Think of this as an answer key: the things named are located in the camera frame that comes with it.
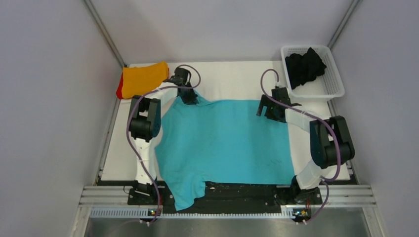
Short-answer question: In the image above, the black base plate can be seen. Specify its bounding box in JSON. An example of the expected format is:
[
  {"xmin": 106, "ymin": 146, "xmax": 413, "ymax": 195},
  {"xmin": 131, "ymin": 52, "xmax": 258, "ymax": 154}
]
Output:
[{"xmin": 127, "ymin": 181, "xmax": 323, "ymax": 214}]

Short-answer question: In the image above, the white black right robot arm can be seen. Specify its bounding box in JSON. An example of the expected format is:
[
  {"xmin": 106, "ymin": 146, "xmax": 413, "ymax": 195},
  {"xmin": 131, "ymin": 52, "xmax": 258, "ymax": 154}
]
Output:
[{"xmin": 256, "ymin": 86, "xmax": 355, "ymax": 203}]

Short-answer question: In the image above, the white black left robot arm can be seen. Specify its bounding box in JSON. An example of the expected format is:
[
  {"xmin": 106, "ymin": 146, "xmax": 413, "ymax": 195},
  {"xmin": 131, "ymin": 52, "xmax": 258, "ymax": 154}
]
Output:
[{"xmin": 126, "ymin": 64, "xmax": 198, "ymax": 204}]

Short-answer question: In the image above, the black crumpled t shirt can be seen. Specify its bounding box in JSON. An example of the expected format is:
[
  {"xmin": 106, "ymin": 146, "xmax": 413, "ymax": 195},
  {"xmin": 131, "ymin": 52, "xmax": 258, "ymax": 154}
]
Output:
[{"xmin": 285, "ymin": 47, "xmax": 327, "ymax": 89}]

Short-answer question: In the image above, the white plastic laundry basket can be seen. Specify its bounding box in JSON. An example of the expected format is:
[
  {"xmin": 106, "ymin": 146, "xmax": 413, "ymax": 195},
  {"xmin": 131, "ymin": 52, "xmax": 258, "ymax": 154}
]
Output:
[{"xmin": 281, "ymin": 45, "xmax": 345, "ymax": 102}]

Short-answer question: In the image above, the aluminium rail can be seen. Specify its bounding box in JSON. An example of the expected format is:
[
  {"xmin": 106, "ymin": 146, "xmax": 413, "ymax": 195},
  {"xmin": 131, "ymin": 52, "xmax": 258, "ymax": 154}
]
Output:
[{"xmin": 326, "ymin": 185, "xmax": 377, "ymax": 207}]

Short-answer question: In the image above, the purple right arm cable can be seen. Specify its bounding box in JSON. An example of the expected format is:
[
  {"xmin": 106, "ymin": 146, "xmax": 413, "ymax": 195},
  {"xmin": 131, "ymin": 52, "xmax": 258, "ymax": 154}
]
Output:
[{"xmin": 260, "ymin": 69, "xmax": 342, "ymax": 225}]

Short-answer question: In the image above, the grey aluminium frame post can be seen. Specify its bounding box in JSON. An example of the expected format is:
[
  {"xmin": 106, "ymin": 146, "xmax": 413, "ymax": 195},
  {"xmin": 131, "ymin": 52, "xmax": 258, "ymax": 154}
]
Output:
[{"xmin": 82, "ymin": 0, "xmax": 126, "ymax": 68}]

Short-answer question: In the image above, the right grey frame post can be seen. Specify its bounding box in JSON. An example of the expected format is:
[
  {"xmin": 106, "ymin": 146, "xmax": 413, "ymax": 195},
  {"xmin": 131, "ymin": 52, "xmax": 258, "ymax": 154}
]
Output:
[{"xmin": 327, "ymin": 0, "xmax": 363, "ymax": 49}]

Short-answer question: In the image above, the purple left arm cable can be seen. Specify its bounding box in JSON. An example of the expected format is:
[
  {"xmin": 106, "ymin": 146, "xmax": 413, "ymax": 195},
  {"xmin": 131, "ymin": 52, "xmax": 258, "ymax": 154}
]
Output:
[{"xmin": 126, "ymin": 64, "xmax": 202, "ymax": 226}]

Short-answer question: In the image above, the folded red t shirt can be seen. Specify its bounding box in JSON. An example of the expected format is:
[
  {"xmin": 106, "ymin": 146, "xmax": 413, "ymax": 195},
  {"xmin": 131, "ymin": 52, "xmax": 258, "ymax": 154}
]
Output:
[{"xmin": 116, "ymin": 73, "xmax": 133, "ymax": 100}]

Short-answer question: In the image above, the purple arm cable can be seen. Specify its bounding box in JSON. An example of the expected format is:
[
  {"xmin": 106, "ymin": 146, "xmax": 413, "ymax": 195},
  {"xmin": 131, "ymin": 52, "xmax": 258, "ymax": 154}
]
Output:
[
  {"xmin": 126, "ymin": 64, "xmax": 202, "ymax": 226},
  {"xmin": 260, "ymin": 69, "xmax": 342, "ymax": 225}
]

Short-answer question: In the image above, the teal t shirt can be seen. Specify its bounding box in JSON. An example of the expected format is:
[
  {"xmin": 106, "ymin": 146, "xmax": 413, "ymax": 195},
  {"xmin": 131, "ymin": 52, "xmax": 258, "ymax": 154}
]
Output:
[{"xmin": 155, "ymin": 97, "xmax": 294, "ymax": 211}]

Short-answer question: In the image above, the folded orange t shirt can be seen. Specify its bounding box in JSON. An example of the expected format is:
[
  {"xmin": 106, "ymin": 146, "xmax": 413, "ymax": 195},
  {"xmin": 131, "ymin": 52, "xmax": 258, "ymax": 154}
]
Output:
[{"xmin": 122, "ymin": 61, "xmax": 169, "ymax": 96}]

